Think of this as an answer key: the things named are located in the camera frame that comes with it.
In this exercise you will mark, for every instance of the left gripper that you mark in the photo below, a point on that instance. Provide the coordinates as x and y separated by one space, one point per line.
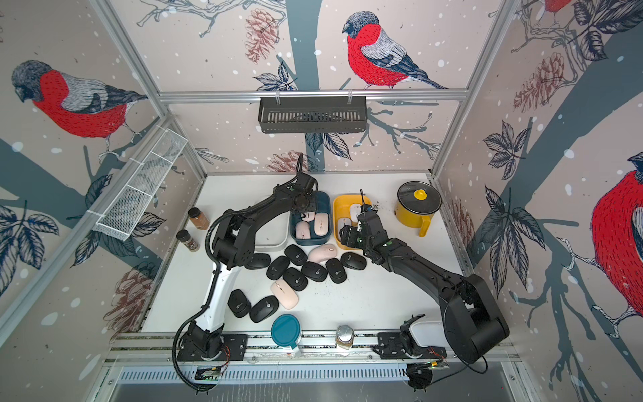
313 198

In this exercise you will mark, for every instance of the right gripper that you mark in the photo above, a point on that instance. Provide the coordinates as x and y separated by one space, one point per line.
349 234

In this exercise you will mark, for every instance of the pink mouse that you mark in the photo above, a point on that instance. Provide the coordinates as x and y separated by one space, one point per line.
303 230
321 224
285 295
323 253
308 216

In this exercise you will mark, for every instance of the white mouse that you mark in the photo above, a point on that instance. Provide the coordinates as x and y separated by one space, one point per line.
343 222
354 211

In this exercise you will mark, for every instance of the black mouse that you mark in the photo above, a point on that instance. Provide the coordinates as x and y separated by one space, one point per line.
264 308
336 271
295 279
296 255
239 303
277 268
353 261
258 261
314 271

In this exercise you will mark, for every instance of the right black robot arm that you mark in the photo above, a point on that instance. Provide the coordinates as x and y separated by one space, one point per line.
473 322

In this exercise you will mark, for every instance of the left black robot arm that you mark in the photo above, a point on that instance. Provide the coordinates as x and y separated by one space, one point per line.
230 241

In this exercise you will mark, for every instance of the teal storage box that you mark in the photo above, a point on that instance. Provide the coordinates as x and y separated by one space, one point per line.
323 206

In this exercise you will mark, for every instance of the yellow storage box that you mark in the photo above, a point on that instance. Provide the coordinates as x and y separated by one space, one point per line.
341 206

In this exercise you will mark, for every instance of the white storage box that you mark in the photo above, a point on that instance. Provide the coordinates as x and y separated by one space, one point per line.
273 235

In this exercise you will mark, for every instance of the pink mouse top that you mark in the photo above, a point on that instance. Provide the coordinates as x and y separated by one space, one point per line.
323 253

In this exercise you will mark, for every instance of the yellow pot with black lid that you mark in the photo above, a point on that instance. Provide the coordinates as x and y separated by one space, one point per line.
417 203

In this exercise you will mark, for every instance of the small glass jar silver lid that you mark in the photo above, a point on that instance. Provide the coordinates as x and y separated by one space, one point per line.
344 337

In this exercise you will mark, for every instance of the brown spice bottle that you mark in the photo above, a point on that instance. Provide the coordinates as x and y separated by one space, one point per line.
198 218

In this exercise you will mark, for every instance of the dark spice bottle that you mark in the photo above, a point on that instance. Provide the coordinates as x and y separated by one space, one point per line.
187 240

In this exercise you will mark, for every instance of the teal round lid container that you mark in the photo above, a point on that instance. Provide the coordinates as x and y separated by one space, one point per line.
286 331

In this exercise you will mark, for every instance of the black hanging wire basket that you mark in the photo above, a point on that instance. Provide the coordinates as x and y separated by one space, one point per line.
313 115

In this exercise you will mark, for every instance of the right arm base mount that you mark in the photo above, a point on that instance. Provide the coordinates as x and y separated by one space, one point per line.
395 345

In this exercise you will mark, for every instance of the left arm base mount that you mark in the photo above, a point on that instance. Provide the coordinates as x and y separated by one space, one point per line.
198 349

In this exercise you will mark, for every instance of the white wire mesh shelf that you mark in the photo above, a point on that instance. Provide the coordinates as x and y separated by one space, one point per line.
124 213

